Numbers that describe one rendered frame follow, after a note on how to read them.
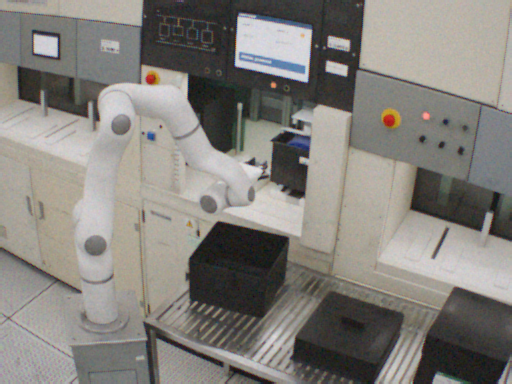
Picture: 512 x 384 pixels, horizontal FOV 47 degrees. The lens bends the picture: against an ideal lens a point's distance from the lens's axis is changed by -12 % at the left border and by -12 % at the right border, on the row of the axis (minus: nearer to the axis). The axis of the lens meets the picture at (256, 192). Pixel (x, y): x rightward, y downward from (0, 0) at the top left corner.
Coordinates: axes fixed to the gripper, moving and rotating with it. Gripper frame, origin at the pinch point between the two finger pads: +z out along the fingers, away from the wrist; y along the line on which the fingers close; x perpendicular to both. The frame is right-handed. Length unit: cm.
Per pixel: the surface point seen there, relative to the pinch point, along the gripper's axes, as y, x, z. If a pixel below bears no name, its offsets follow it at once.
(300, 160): 1.6, -11.8, 33.7
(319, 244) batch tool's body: 22.4, -29.1, 8.8
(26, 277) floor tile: -149, -119, 10
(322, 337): 43, -33, -34
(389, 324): 60, -33, -18
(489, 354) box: 97, -18, -36
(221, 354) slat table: 15, -43, -48
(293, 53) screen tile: 3.8, 37.6, 13.7
